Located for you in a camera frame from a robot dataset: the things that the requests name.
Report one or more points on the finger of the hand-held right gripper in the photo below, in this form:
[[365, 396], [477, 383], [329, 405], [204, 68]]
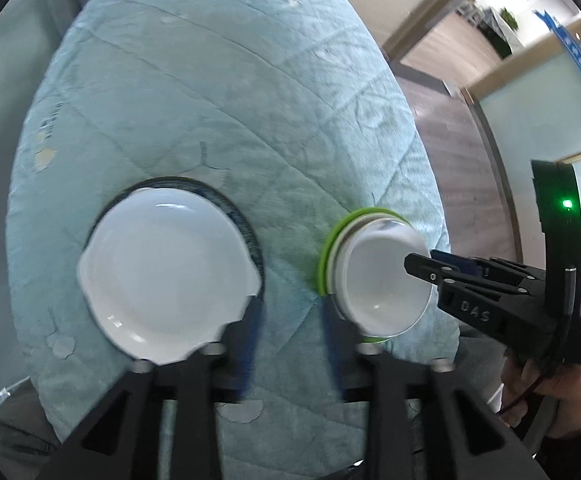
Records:
[[458, 261], [420, 265]]

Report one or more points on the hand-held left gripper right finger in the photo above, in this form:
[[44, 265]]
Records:
[[333, 350]]

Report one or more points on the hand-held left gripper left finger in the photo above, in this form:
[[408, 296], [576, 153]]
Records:
[[250, 345]]

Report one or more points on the white bowl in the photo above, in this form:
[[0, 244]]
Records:
[[336, 260], [380, 280]]

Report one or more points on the green bowl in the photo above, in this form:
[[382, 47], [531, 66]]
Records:
[[324, 265]]

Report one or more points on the white plate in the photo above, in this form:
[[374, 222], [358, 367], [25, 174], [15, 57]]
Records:
[[165, 275]]

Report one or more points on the blue patterned plate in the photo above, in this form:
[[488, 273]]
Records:
[[244, 230]]

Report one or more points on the person's right hand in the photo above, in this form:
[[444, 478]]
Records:
[[575, 395]]

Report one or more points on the table with grey cloth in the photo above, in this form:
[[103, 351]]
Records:
[[500, 35]]

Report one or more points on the light blue quilted tablecloth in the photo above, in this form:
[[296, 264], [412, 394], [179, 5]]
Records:
[[220, 110]]

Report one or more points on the blue banner strip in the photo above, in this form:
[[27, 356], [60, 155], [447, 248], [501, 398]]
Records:
[[575, 55]]

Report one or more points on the green potted plant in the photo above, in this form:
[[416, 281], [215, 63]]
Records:
[[508, 17]]

